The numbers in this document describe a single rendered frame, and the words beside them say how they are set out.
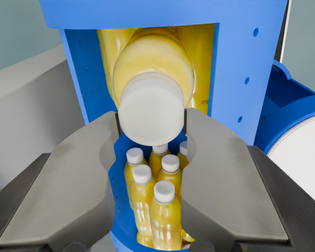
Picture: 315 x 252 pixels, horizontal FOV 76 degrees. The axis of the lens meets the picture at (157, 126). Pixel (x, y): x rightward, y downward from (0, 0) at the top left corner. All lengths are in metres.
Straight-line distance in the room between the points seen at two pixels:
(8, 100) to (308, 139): 0.70
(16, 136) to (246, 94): 0.54
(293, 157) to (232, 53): 0.41
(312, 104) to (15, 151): 0.70
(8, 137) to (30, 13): 1.12
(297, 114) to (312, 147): 0.08
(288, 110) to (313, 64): 1.23
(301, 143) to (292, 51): 1.17
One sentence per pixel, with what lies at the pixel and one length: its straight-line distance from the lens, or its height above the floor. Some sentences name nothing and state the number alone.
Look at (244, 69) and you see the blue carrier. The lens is 0.21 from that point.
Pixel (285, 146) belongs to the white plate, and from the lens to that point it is 0.53.
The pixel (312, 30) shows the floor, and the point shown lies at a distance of 1.69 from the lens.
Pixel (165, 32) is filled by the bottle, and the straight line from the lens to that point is 0.20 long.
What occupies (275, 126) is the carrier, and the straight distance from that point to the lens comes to 0.54.
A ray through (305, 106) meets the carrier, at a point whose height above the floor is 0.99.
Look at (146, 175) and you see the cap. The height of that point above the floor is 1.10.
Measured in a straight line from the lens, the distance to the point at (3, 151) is 0.58.
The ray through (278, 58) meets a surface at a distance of 1.46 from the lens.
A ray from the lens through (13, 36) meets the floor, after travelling 1.71.
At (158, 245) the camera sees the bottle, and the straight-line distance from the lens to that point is 0.50.
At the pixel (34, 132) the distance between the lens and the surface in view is 0.67.
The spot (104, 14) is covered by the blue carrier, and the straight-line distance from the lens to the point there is 0.18.
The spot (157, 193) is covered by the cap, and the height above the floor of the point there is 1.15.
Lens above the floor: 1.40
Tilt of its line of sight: 59 degrees down
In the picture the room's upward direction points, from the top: 178 degrees counter-clockwise
